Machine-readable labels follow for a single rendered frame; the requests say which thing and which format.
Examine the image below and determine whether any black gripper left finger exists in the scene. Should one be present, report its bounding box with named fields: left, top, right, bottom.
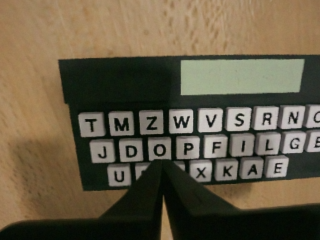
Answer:
left=0, top=159, right=163, bottom=240

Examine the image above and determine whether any black keyboard panel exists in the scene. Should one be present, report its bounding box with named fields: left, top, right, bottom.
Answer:
left=57, top=54, right=320, bottom=192

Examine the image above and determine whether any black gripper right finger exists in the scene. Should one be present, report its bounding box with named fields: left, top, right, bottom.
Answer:
left=162, top=159, right=320, bottom=240

